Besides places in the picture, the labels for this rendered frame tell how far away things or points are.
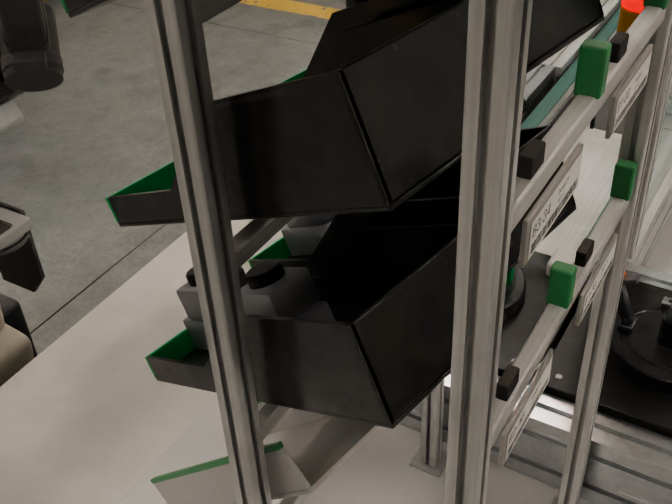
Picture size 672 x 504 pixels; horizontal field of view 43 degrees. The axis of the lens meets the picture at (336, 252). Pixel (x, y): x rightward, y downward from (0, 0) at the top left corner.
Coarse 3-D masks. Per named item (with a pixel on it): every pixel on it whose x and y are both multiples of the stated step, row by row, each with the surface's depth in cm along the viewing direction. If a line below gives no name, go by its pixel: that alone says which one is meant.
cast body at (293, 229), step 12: (300, 216) 81; (312, 216) 80; (324, 216) 80; (288, 228) 83; (300, 228) 82; (312, 228) 81; (324, 228) 80; (288, 240) 84; (300, 240) 83; (312, 240) 82; (300, 252) 84; (312, 252) 83
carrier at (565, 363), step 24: (648, 288) 113; (648, 312) 107; (576, 336) 106; (624, 336) 103; (648, 336) 103; (552, 360) 103; (576, 360) 103; (624, 360) 100; (648, 360) 100; (552, 384) 100; (576, 384) 100; (624, 384) 100; (648, 384) 99; (600, 408) 98; (624, 408) 97; (648, 408) 97
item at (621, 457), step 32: (448, 384) 102; (416, 416) 109; (448, 416) 105; (544, 416) 98; (608, 416) 97; (544, 448) 99; (608, 448) 94; (640, 448) 93; (544, 480) 102; (608, 480) 97; (640, 480) 94
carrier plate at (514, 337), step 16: (544, 256) 119; (528, 272) 117; (544, 272) 117; (528, 288) 114; (544, 288) 114; (528, 304) 112; (544, 304) 111; (512, 320) 109; (528, 320) 109; (512, 336) 107; (528, 336) 107; (512, 352) 105
